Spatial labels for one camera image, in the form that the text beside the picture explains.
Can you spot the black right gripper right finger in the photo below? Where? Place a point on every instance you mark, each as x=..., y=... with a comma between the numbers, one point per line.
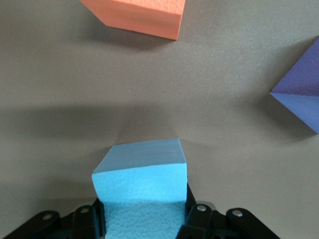
x=202, y=221

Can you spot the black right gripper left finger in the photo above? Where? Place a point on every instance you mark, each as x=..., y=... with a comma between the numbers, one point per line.
x=82, y=224

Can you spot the blue foam cube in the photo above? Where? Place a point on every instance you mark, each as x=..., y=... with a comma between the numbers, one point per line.
x=142, y=174

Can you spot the purple foam cube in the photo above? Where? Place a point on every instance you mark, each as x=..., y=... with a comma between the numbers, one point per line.
x=302, y=84

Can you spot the orange foam cube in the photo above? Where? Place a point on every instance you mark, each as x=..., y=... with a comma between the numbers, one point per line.
x=139, y=15

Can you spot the brown table mat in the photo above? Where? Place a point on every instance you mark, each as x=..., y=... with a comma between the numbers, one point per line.
x=74, y=87

